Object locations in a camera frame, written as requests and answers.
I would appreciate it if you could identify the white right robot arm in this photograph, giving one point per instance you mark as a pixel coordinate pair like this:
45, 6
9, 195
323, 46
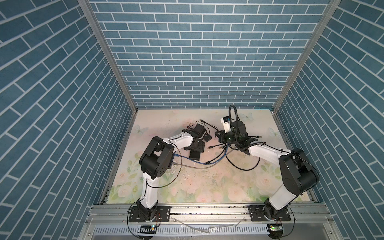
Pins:
298, 175

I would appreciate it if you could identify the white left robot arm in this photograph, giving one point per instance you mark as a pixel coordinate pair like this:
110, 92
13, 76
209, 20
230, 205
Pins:
159, 155

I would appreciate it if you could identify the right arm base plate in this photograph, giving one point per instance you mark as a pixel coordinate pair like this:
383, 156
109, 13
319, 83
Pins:
260, 213

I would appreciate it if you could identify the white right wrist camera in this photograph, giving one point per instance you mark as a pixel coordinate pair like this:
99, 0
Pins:
226, 121

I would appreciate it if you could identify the aluminium front rail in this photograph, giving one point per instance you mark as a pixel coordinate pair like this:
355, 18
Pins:
301, 213

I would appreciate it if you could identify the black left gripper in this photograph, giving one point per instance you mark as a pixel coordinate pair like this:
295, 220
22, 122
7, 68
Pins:
200, 148

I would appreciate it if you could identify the black network switch centre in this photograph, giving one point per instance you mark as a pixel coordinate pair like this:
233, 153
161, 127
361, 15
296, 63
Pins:
195, 155

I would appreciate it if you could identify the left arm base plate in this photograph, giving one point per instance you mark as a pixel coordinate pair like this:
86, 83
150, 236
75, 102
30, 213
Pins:
140, 214

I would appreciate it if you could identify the black power adapter right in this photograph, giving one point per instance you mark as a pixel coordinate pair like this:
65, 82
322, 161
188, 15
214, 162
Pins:
207, 138

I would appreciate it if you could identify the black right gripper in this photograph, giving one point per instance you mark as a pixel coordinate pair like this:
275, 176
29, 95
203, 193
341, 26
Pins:
221, 136

